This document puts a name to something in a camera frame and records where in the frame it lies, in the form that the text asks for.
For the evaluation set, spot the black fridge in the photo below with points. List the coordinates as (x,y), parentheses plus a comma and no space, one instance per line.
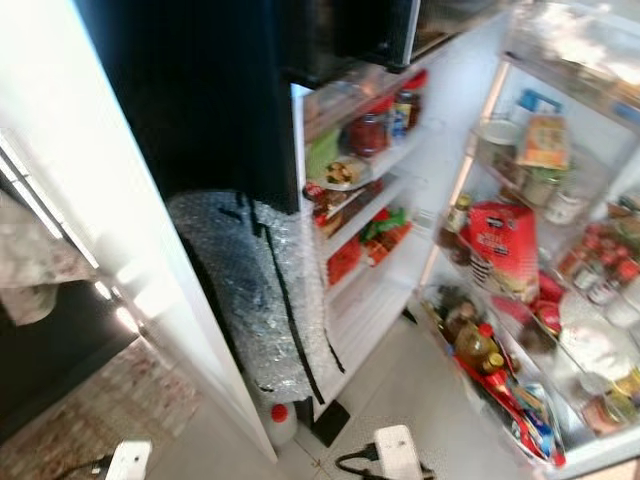
(190,90)

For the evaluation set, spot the clear fridge door bin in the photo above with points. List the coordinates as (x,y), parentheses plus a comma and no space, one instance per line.
(435,310)

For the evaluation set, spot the white fridge door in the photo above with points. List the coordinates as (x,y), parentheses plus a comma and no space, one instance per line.
(600,455)

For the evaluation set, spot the floral hanging cloth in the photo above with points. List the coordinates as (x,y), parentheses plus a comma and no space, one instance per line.
(35,250)

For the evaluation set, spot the white cabinet panel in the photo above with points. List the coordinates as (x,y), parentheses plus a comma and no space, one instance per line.
(100,180)

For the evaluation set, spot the black low cabinet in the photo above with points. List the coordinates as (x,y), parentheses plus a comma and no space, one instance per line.
(60,370)

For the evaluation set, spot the floral floor rug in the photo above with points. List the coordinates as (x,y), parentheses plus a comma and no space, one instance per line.
(100,420)

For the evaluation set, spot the bubble wrap sheet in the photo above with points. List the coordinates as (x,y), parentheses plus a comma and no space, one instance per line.
(240,290)

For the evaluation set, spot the light green bag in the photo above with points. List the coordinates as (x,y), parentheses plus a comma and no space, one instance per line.
(320,155)

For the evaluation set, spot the white bottle red cap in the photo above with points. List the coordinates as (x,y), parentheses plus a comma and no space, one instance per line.
(280,428)

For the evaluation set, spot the small red food packet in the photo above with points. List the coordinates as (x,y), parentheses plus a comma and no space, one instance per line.
(345,262)

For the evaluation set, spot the plate of food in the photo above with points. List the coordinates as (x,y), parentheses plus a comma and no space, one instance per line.
(345,172)

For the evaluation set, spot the black floor block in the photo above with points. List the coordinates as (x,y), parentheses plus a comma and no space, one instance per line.
(330,424)

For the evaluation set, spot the large red sauce jar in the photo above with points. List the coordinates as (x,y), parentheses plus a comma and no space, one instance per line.
(365,135)

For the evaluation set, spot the green food packet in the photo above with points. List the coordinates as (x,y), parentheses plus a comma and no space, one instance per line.
(390,225)

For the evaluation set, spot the dark jar red lid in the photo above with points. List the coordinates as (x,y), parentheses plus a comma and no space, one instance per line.
(407,105)

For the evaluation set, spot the dark sauce bottle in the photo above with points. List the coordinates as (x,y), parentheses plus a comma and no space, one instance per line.
(457,220)

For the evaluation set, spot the dark glass bottle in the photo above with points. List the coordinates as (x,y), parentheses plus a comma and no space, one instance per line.
(455,315)

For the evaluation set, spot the tall red carton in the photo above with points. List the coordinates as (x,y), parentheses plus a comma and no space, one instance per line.
(500,250)

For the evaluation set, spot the glass jar white lid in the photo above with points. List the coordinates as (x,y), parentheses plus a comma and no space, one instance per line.
(497,140)

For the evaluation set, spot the yellow lid jar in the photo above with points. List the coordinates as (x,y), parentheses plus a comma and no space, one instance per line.
(495,362)

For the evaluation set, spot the red snack packet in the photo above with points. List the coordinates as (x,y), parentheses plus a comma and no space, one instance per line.
(490,388)

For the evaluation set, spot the glass jar green lid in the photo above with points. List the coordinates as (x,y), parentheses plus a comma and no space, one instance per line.
(540,185)

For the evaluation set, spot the red plastic pouch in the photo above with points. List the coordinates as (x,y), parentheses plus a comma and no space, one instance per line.
(545,300)

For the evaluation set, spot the orange food packet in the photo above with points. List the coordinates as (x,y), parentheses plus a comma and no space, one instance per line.
(543,142)

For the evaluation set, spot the blue plastic container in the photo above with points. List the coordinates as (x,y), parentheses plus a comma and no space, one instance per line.
(538,100)

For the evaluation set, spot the blue yellow snack packet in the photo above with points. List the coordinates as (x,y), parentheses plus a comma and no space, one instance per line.
(535,425)

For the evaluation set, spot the small bottle red cap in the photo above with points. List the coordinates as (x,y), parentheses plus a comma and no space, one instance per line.
(600,265)

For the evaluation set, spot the white plastic bag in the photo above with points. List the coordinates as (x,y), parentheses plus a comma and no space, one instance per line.
(595,345)

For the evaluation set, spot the glass jar gold lid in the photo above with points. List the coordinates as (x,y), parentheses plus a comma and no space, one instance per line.
(615,405)

